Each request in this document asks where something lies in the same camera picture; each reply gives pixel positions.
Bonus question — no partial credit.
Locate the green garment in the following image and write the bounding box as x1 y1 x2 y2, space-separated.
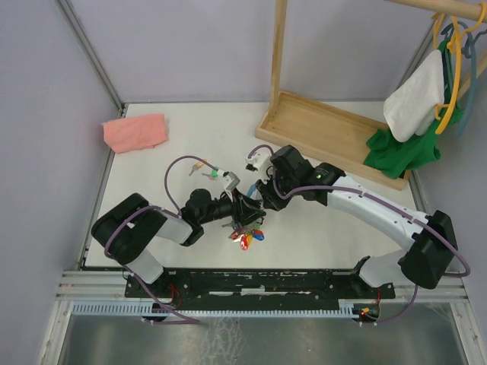
363 40 465 179

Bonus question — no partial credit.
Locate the key with yellow tag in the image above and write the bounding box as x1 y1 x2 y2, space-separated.
189 160 206 176

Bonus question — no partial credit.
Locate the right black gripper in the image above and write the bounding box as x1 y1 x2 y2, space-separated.
255 168 299 212

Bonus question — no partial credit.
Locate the wooden clothes rack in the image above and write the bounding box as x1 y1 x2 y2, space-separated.
255 1 486 190

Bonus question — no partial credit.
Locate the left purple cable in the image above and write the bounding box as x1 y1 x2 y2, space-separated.
104 154 229 326

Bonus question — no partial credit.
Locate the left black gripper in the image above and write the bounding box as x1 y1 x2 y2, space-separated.
199 188 266 227

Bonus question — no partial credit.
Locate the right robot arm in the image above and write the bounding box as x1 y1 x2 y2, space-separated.
246 145 458 297

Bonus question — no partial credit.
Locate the metal key organizer with keys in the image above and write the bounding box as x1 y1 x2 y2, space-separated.
221 184 267 252

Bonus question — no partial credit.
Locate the white towel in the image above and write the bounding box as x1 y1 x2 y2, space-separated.
384 49 445 142

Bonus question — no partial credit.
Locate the yellow hanger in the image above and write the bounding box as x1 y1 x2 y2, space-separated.
433 13 462 135

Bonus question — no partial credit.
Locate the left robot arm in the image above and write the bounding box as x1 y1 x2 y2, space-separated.
91 189 266 297

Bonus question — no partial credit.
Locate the key with green tag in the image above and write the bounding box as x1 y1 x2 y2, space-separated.
201 169 224 180

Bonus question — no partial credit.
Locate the white cable duct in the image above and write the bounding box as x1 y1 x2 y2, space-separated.
72 298 381 319

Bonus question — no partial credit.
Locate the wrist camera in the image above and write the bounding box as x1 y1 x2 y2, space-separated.
246 151 272 173
222 171 240 192

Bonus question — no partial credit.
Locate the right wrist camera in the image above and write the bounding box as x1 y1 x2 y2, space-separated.
246 151 272 173

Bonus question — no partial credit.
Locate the pink folded cloth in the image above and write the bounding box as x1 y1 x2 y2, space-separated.
102 113 168 154

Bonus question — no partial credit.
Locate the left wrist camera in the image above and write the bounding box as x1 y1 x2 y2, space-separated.
222 171 240 192

